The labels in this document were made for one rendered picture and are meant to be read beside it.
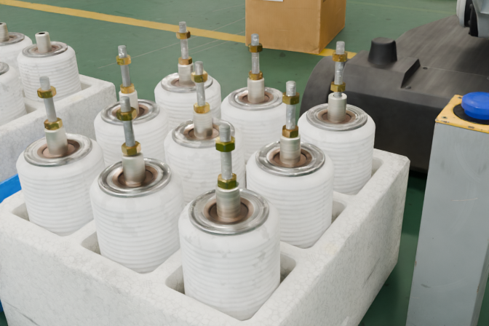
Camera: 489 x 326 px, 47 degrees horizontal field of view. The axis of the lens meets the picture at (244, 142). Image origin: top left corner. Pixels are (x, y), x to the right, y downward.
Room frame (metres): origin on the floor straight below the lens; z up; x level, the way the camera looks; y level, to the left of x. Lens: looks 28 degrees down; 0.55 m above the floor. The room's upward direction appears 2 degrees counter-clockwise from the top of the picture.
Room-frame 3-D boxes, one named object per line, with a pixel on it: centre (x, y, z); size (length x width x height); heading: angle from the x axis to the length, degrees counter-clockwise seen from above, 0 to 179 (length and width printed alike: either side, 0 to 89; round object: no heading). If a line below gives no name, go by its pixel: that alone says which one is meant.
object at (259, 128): (0.70, -0.02, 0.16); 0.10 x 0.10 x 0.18
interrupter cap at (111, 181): (0.50, 0.11, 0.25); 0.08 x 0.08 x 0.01
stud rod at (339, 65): (0.63, -0.12, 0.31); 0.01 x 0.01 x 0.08
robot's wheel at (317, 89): (0.99, -0.17, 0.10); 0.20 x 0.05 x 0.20; 148
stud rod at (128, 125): (0.50, 0.11, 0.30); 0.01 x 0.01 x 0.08
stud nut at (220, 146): (0.44, 0.02, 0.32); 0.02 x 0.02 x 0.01; 27
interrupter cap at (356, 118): (0.63, -0.12, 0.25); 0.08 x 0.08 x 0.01
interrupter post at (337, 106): (0.63, -0.12, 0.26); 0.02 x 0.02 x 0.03
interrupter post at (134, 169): (0.50, 0.11, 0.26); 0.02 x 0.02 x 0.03
